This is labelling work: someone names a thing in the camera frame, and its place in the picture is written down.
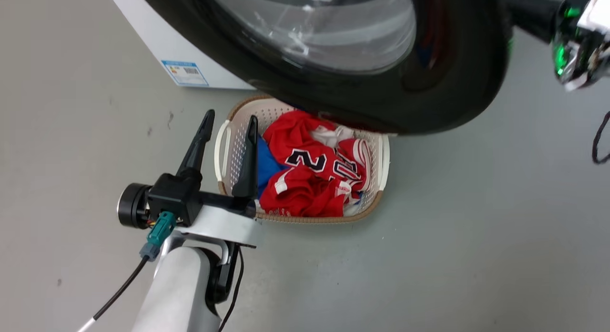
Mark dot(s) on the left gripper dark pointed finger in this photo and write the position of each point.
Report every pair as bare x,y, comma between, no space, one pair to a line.
198,144
247,167

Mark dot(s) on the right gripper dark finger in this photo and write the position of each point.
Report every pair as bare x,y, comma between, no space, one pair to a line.
531,13

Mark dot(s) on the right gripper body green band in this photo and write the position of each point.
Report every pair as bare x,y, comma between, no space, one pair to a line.
579,41

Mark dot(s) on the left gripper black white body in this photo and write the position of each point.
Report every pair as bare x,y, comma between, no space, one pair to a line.
174,196

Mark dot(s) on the black washing machine glass door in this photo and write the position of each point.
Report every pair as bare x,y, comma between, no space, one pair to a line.
333,55

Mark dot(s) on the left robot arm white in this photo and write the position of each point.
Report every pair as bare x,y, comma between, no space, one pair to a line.
183,289

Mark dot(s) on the white washing machine body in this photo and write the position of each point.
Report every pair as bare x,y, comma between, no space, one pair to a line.
157,32

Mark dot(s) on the blue garment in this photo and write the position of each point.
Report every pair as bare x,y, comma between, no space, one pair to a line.
267,165

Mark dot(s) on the beige plastic laundry basket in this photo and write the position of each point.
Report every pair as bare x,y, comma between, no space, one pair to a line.
233,146

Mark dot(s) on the red basketball jersey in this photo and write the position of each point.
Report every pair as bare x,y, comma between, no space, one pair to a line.
310,179

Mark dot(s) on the blue energy label sticker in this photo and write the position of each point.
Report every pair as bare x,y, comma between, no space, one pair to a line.
185,73

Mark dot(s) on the white garment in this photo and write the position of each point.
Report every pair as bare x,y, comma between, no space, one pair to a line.
331,135

